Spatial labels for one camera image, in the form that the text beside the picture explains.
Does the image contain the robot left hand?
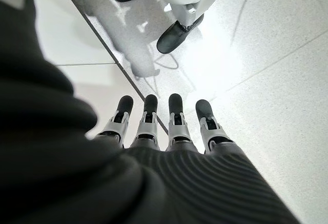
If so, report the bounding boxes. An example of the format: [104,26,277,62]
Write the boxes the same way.
[0,0,302,224]

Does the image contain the robot left leg black foot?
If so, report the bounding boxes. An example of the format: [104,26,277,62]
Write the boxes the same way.
[140,0,230,55]

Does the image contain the dark cabinet plinth strip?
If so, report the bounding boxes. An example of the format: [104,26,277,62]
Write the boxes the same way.
[55,0,170,135]

